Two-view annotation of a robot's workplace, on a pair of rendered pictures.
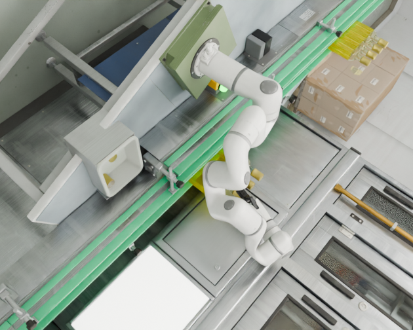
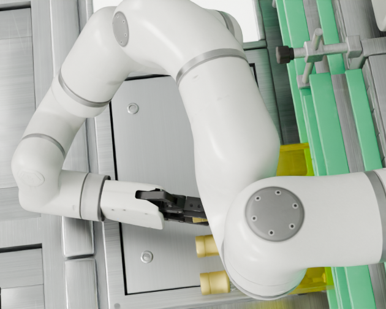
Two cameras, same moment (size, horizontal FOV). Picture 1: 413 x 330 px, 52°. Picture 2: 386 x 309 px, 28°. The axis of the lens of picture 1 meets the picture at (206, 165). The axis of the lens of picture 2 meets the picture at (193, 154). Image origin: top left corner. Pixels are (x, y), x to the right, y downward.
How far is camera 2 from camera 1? 1.12 m
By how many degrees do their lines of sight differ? 48
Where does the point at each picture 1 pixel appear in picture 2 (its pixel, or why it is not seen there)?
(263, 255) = (45, 115)
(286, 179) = not seen: outside the picture
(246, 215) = (85, 33)
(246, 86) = (328, 179)
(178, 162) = (340, 96)
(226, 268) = (117, 120)
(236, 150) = (179, 20)
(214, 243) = (174, 137)
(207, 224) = not seen: hidden behind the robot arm
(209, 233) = not seen: hidden behind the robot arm
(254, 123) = (211, 110)
